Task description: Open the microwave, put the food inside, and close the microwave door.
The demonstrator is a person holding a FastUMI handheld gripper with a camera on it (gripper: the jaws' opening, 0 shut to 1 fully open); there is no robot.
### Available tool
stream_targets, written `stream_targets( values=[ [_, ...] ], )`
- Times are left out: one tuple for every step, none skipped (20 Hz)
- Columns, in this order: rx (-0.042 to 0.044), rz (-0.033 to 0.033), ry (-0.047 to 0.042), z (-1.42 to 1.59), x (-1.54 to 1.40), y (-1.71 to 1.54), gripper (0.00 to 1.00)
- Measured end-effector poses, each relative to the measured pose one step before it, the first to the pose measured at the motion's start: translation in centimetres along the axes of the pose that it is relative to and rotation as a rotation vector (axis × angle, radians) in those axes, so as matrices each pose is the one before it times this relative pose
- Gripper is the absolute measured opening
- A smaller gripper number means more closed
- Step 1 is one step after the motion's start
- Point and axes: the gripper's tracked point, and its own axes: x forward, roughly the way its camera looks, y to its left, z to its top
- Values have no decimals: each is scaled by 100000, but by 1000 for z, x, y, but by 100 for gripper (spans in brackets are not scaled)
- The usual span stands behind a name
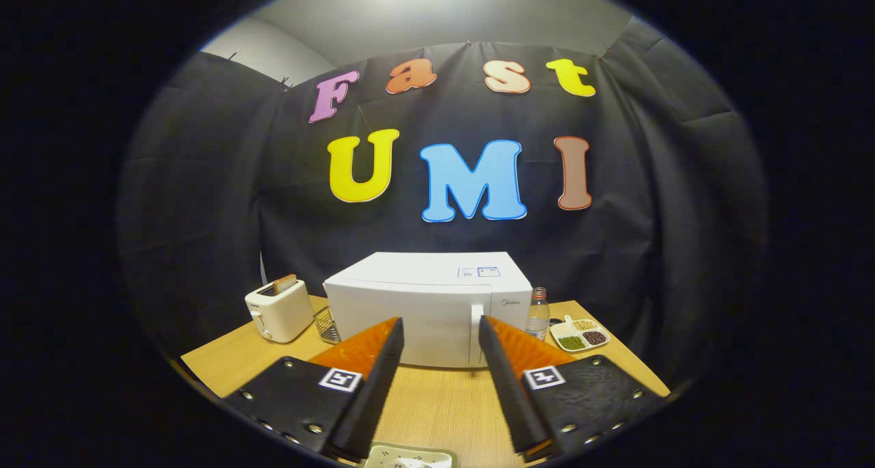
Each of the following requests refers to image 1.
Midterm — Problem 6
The cream speckled plate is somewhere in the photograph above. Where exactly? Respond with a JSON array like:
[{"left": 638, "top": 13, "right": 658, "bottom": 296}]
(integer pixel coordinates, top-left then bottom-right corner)
[{"left": 362, "top": 442, "right": 460, "bottom": 468}]

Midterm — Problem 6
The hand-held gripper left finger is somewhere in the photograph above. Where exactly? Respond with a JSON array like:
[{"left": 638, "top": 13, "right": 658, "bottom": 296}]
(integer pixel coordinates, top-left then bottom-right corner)
[{"left": 224, "top": 317, "right": 405, "bottom": 463}]

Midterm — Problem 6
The clear plastic water bottle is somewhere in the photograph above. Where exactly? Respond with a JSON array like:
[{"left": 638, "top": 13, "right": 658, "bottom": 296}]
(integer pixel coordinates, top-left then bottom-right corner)
[{"left": 526, "top": 287, "right": 551, "bottom": 341}]

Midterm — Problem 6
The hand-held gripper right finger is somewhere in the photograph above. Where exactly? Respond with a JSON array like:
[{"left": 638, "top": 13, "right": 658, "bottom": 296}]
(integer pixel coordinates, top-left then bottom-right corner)
[{"left": 478, "top": 315, "right": 664, "bottom": 463}]

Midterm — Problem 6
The wire mesh basket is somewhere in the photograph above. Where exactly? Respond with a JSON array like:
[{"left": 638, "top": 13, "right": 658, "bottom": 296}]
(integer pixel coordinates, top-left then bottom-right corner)
[{"left": 314, "top": 306, "right": 342, "bottom": 344}]

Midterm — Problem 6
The white toaster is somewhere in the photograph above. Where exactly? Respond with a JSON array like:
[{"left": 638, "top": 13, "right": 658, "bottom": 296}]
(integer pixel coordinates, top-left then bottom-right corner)
[{"left": 245, "top": 279, "right": 314, "bottom": 344}]

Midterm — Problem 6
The white microwave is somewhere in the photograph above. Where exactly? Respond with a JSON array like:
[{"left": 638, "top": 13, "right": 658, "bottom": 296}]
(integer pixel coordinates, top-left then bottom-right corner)
[{"left": 323, "top": 251, "right": 533, "bottom": 369}]

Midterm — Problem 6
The white divided bean dish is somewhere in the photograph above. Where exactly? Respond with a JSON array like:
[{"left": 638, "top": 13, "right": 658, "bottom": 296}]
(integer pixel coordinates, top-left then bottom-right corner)
[{"left": 550, "top": 315, "right": 610, "bottom": 353}]

